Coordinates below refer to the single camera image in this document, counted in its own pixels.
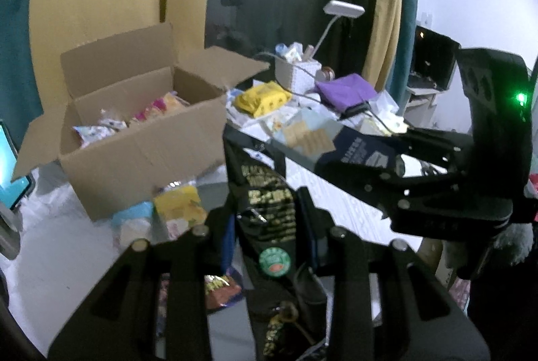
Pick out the black gold snack bag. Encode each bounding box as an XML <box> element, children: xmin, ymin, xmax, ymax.
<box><xmin>223</xmin><ymin>125</ymin><xmax>328</xmax><ymax>360</ymax></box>

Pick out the yellow orange cake packet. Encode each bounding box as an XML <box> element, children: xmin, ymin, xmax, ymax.
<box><xmin>153</xmin><ymin>185</ymin><xmax>207</xmax><ymax>241</ymax></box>

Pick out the navy soda crackers pack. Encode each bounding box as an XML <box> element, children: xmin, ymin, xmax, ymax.
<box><xmin>272</xmin><ymin>109</ymin><xmax>405</xmax><ymax>176</ymax></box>

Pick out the pink potato chips bag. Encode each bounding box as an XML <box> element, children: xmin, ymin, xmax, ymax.
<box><xmin>129</xmin><ymin>91</ymin><xmax>191</xmax><ymax>125</ymax></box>

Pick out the red yellow snack bag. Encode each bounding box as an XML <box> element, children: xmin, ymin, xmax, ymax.
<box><xmin>204</xmin><ymin>270</ymin><xmax>243</xmax><ymax>311</ymax></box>

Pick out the blue white snack bag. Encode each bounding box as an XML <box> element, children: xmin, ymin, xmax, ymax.
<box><xmin>73</xmin><ymin>125</ymin><xmax>116</xmax><ymax>148</ymax></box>

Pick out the black computer monitor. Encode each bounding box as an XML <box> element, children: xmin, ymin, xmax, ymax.
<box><xmin>408</xmin><ymin>26</ymin><xmax>461</xmax><ymax>91</ymax></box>

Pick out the teal curtain right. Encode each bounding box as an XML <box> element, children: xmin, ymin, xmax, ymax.
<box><xmin>387</xmin><ymin>0</ymin><xmax>418</xmax><ymax>104</ymax></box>

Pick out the teal curtain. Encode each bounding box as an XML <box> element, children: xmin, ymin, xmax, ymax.
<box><xmin>0</xmin><ymin>0</ymin><xmax>43</xmax><ymax>147</ymax></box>
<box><xmin>387</xmin><ymin>0</ymin><xmax>418</xmax><ymax>104</ymax></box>

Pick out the light blue snack packet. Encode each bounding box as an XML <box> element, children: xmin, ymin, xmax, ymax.
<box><xmin>111</xmin><ymin>202</ymin><xmax>154</xmax><ymax>251</ymax></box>

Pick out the purple folded cloth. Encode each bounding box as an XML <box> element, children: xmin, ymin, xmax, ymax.
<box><xmin>315</xmin><ymin>73</ymin><xmax>377</xmax><ymax>113</ymax></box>

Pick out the yellow curtain right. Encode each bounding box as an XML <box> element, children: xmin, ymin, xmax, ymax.
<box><xmin>363</xmin><ymin>0</ymin><xmax>402</xmax><ymax>91</ymax></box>

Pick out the yellow wet wipes pack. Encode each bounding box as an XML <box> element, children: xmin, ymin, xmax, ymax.
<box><xmin>233</xmin><ymin>81</ymin><xmax>292</xmax><ymax>118</ymax></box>

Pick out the white perforated basket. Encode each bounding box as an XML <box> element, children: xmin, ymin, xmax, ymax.
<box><xmin>274</xmin><ymin>59</ymin><xmax>322</xmax><ymax>94</ymax></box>

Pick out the brown cardboard box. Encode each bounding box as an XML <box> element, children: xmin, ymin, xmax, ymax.
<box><xmin>13</xmin><ymin>23</ymin><xmax>266</xmax><ymax>220</ymax></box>

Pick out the white desk lamp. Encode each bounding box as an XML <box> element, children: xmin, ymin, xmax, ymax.
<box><xmin>311</xmin><ymin>0</ymin><xmax>366</xmax><ymax>58</ymax></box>

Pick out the tablet with teal screen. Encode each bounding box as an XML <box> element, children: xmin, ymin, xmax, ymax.
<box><xmin>0</xmin><ymin>121</ymin><xmax>35</xmax><ymax>210</ymax></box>

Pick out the teal curtain left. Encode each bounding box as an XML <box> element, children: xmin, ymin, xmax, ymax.
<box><xmin>0</xmin><ymin>0</ymin><xmax>43</xmax><ymax>147</ymax></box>

